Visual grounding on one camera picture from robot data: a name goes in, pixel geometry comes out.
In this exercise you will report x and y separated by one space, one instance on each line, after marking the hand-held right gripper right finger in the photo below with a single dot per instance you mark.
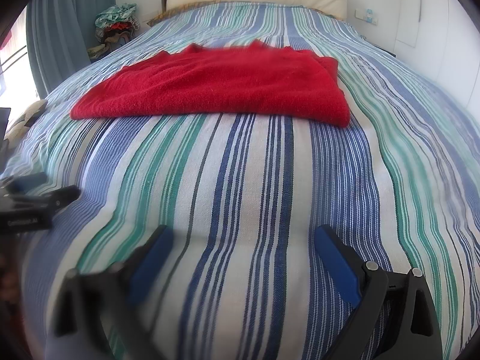
335 262

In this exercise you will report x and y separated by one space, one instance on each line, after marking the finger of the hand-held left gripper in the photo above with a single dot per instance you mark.
30 182
62 197

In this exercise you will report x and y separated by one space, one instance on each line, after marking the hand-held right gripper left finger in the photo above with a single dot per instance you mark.
152 266

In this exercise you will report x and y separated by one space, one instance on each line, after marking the red sweater with white rabbit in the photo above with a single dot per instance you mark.
210 86

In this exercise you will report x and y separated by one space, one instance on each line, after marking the pile of colourful clothes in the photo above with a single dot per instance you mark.
114 22

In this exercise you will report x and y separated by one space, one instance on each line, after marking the cream patterned cushion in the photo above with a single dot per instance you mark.
33 110

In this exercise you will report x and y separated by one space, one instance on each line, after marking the striped blue green bed blanket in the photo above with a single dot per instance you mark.
243 195

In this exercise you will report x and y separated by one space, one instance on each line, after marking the blue curtain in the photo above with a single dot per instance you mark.
67 37

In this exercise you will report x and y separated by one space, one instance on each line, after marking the yellow patterned pillow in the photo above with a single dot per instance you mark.
176 11

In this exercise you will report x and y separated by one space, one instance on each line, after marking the white wall socket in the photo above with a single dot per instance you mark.
368 15

